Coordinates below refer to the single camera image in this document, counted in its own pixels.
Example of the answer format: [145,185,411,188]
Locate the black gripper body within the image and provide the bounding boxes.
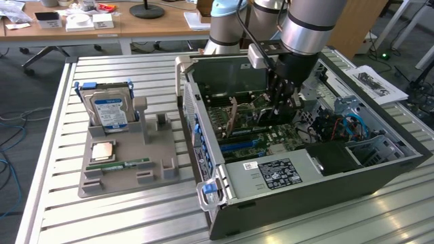
[271,52,320,88]

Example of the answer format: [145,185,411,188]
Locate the graphics card with black fan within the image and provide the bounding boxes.
[225,96,305,139]

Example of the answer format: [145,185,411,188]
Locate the metal socket cover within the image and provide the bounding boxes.
[249,93,272,107]

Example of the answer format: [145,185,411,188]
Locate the silver drive cage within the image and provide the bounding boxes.
[297,57,362,120]

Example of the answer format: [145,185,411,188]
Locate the green motherboard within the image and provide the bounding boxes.
[203,90,305,163]

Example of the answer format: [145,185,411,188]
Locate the black installed RAM stick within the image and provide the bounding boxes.
[221,126,272,139]

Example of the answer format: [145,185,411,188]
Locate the stack of printed papers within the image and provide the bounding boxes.
[343,65,410,106]

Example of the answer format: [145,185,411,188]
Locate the wooden cabinet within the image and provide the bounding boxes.
[324,0,388,58]

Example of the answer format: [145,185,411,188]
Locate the silver disk bay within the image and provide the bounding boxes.
[344,134,406,167]

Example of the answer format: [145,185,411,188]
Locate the white papers pile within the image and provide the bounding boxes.
[183,11,212,32]

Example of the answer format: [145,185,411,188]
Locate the grey power supply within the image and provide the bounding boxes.
[224,148,323,199]

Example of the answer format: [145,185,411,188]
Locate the brown cardboard box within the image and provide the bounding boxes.
[196,0,213,17]

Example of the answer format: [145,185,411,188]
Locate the open dark PC case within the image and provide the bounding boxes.
[175,47,426,241]

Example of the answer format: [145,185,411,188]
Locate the wooden desk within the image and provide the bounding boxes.
[0,0,123,55]
[119,0,308,55]

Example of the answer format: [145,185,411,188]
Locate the black round lamp base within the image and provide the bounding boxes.
[128,0,165,19]

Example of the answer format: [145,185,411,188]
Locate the grey parts rack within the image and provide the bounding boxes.
[77,96,180,199]

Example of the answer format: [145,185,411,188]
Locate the hard disk in blue caddy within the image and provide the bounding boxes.
[73,79,136,134]

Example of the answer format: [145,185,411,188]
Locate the plain white box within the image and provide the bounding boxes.
[92,13,115,30]

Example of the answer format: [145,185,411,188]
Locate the CPU with metal lid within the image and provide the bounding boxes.
[90,141,115,162]

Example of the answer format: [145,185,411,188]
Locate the green RAM stick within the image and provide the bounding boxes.
[85,158,151,170]

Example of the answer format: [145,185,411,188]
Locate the red packet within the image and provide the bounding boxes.
[97,3,117,14]

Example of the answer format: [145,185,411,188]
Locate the black chair base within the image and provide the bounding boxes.
[18,45,104,76]

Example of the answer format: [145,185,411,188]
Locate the white box with black inside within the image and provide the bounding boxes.
[33,11,62,29]

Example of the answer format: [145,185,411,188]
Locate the white card with red mark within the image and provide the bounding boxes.
[4,22,32,31]

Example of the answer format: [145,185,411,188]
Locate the clear plastic bag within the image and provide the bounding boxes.
[0,0,33,24]

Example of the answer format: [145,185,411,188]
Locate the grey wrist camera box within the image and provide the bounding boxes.
[247,42,281,70]

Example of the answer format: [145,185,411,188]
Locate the red wire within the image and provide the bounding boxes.
[331,118,343,139]

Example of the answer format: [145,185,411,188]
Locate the blue wire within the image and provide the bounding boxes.
[340,113,371,141]

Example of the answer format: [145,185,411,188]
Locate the white wall box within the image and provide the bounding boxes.
[355,30,379,55]

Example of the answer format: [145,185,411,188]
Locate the black camera cable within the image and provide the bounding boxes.
[235,0,275,71]

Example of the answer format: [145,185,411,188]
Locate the black fan duct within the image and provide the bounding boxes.
[305,141,363,177]

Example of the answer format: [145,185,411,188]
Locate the white table frame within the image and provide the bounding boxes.
[372,0,434,70]

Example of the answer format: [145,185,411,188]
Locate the blue floor cable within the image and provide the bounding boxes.
[0,121,26,219]

